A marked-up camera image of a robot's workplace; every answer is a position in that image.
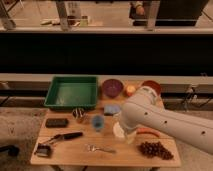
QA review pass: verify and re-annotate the red chili pepper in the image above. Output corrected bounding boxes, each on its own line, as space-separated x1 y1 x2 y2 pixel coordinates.
136 128 160 137

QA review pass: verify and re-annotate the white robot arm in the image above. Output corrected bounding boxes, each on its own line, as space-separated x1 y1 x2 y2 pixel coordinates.
119 86 213 155

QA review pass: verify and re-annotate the purple bowl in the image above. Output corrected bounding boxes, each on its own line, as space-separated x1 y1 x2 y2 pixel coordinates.
102 79 123 98

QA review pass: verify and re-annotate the red bowl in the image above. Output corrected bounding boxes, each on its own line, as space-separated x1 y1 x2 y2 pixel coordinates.
142 80 161 95

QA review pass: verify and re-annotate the orange apple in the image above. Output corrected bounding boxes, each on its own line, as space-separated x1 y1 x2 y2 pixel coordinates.
125 85 136 97

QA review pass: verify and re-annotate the blue sponge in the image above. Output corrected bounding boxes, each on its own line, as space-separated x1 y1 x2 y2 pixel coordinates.
104 105 121 116

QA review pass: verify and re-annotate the blue plastic cup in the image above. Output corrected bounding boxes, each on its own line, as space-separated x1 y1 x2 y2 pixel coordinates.
91 115 104 131

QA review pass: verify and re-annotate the green plastic tray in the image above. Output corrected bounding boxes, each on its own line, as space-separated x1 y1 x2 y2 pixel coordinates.
44 76 98 110

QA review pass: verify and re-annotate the white plastic cup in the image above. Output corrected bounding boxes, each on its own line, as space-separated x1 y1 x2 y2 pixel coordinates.
113 122 129 140

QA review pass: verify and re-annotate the silver fork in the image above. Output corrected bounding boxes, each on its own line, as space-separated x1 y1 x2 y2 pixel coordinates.
87 145 116 154

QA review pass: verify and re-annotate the black rectangular case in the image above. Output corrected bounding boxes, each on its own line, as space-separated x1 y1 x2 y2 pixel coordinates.
45 118 68 128

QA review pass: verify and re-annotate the bunch of dark grapes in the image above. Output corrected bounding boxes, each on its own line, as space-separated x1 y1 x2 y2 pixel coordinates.
138 141 174 160

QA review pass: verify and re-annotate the black binder clip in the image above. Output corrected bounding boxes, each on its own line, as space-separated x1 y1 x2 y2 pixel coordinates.
34 144 52 157

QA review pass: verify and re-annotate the black object on floor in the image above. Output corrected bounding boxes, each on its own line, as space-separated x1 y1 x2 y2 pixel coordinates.
0 145 19 157

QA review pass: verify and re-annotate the black handled knife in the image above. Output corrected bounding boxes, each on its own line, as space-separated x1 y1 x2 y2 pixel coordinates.
42 132 83 144

